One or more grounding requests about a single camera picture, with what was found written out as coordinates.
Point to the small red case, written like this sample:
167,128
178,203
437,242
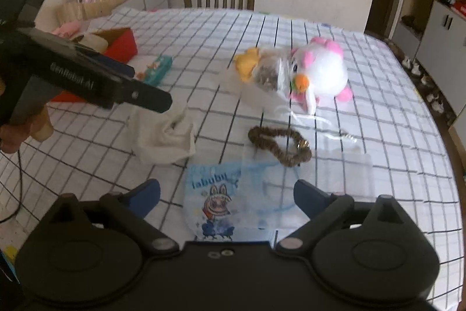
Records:
460,8

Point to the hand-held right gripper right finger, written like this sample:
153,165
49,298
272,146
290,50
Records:
304,196

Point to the person's left hand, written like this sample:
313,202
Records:
18,138

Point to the yellow plush toy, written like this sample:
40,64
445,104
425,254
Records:
245,65

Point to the pink cloth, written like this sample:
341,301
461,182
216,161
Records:
67,29

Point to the checkered tablecloth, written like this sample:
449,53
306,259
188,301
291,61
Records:
225,37

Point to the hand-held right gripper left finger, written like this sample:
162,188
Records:
147,192

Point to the flat clear plastic bag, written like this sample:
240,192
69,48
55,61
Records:
342,169

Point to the red box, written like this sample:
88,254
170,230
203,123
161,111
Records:
122,45

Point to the white cloth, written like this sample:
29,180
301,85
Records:
164,143

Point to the white cabinet shelving unit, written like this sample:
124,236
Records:
433,26

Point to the brown fuzzy scrunchie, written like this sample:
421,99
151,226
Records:
280,150

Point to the cardboard box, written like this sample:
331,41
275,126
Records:
83,10

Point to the white and pink plush cat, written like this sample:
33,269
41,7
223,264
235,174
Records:
326,70

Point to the teal tissue packet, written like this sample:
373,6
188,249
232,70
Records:
158,68

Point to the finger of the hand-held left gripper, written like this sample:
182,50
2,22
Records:
149,98

